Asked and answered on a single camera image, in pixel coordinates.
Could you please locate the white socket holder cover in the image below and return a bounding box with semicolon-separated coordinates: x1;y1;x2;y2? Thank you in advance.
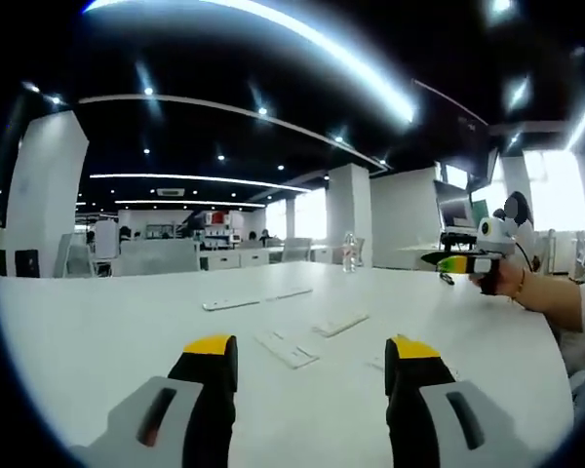
201;295;263;313
312;312;371;338

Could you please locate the clear water bottle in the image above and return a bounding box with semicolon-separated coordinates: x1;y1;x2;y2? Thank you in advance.
341;230;360;274

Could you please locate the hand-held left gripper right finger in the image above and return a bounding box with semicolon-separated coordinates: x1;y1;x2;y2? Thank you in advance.
383;334;542;468

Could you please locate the hanging display screen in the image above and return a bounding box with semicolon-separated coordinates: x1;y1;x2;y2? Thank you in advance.
432;144;499;192

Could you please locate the computer monitor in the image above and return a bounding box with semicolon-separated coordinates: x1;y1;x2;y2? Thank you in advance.
437;193;480;251

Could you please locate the grey mesh office chair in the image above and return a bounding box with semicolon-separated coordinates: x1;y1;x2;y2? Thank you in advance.
118;240;202;278
281;237;314;265

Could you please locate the white square pillar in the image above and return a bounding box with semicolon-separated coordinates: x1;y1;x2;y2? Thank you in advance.
326;162;372;268
3;108;90;280

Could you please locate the person's right hand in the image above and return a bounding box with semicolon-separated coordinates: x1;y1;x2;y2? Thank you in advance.
469;260;527;306

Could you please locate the white socket holder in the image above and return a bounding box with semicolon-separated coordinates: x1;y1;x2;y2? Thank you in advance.
252;330;322;371

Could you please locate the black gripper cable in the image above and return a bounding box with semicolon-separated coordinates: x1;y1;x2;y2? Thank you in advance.
513;238;541;274

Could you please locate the white shelf with red box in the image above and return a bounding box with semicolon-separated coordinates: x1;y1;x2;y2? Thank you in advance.
194;210;248;253

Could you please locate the white rolling board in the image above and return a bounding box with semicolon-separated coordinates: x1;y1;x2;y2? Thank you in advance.
94;219;120;260

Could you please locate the curved ceiling light strip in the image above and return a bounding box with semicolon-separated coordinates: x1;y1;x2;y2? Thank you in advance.
84;0;416;124

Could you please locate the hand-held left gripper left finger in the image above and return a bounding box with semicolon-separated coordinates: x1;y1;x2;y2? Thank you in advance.
69;334;239;468

